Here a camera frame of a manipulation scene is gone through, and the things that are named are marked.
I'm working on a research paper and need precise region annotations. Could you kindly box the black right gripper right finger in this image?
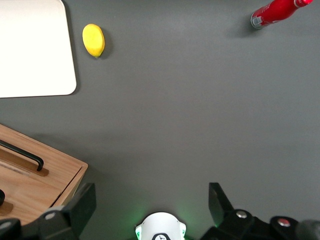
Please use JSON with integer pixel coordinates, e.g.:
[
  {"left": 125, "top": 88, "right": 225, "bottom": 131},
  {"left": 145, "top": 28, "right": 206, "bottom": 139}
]
[{"left": 199, "top": 182, "right": 301, "bottom": 240}]

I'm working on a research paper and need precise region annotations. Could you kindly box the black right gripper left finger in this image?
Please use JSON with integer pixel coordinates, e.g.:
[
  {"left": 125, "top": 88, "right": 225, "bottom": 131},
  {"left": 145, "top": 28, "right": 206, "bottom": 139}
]
[{"left": 0, "top": 182, "right": 97, "bottom": 240}]

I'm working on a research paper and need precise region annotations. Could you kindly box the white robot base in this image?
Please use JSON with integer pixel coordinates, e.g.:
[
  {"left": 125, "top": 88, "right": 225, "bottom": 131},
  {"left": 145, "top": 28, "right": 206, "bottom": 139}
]
[{"left": 134, "top": 211, "right": 187, "bottom": 240}]

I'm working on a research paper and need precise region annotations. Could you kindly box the wooden drawer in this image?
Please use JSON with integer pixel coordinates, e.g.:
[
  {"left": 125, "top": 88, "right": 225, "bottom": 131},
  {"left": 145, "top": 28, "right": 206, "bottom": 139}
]
[{"left": 0, "top": 123, "right": 86, "bottom": 192}]

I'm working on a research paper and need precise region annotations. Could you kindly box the white plastic tray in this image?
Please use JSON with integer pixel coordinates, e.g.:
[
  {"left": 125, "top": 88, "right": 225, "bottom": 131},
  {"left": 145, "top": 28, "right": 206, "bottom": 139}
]
[{"left": 0, "top": 0, "right": 78, "bottom": 99}]

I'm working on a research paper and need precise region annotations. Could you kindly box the yellow lemon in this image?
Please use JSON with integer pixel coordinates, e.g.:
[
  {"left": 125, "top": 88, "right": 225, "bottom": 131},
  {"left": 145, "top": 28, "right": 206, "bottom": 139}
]
[{"left": 82, "top": 23, "right": 106, "bottom": 59}]

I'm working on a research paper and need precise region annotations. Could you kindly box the red bottle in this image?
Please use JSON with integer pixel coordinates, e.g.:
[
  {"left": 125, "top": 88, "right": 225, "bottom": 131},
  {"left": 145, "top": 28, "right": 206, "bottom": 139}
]
[{"left": 250, "top": 0, "right": 314, "bottom": 30}]

